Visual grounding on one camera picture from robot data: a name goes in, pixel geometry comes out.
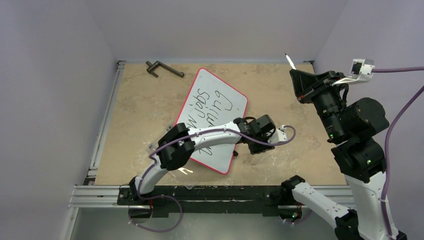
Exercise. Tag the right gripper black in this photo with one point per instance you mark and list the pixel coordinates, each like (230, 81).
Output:
(318, 86)

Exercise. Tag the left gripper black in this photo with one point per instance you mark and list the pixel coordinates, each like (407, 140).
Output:
(253, 150)

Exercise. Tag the white black marker pen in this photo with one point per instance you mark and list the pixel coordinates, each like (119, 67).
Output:
(290, 61)

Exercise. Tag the pink framed whiteboard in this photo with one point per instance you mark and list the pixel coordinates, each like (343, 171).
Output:
(212, 102)

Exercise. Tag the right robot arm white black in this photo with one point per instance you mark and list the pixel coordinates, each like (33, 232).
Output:
(361, 160)

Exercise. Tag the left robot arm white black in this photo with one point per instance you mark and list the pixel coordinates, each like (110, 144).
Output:
(234, 132)

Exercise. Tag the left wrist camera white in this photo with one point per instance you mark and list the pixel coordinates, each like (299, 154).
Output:
(279, 137)

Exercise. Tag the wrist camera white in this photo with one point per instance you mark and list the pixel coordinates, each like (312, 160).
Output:
(361, 72)
(279, 137)

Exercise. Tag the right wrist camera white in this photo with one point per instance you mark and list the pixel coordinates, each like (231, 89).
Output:
(361, 72)

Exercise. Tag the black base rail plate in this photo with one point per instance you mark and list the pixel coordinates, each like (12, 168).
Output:
(267, 200)

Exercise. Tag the dark metal crank handle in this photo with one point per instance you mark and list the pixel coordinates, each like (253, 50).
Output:
(153, 66)

